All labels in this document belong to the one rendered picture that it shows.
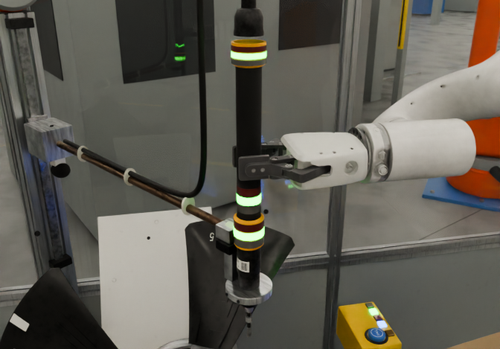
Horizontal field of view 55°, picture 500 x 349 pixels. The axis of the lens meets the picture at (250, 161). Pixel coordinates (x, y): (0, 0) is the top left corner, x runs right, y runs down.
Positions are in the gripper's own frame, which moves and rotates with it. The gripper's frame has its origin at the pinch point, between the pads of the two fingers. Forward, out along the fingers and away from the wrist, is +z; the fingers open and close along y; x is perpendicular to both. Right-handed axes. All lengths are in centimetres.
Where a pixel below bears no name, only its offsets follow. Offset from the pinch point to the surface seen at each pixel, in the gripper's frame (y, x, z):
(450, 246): 70, -66, -86
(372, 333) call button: 25, -56, -35
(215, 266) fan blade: 16.5, -27.1, 3.0
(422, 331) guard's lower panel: 70, -102, -82
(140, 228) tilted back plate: 41, -31, 17
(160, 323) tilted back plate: 27, -48, 14
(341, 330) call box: 34, -62, -31
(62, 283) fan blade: 11.3, -23.6, 28.6
